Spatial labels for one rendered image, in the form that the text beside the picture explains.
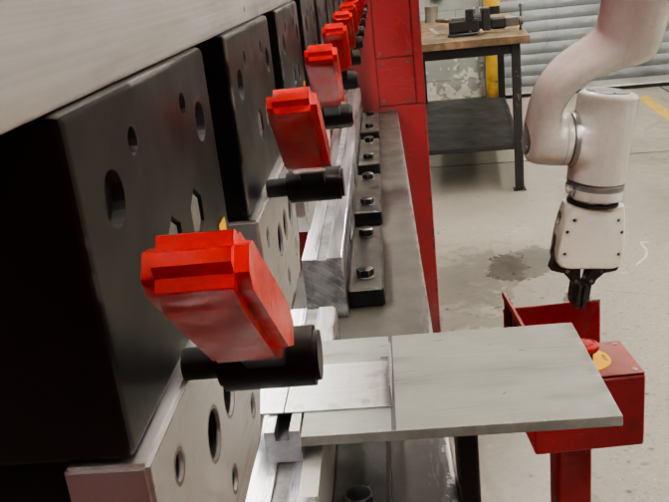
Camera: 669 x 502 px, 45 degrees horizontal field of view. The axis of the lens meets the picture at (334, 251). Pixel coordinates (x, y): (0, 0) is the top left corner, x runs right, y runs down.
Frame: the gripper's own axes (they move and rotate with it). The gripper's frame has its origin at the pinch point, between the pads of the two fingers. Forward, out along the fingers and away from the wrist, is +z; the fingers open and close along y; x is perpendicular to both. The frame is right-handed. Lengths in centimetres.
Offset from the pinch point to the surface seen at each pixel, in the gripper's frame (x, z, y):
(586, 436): -15.5, 15.8, -2.0
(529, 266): 219, 86, 64
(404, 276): 8.2, 0.6, -26.3
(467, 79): 666, 73, 129
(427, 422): -56, -14, -34
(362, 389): -50, -13, -39
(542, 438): -15.3, 16.3, -8.5
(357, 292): -2.4, -1.3, -34.9
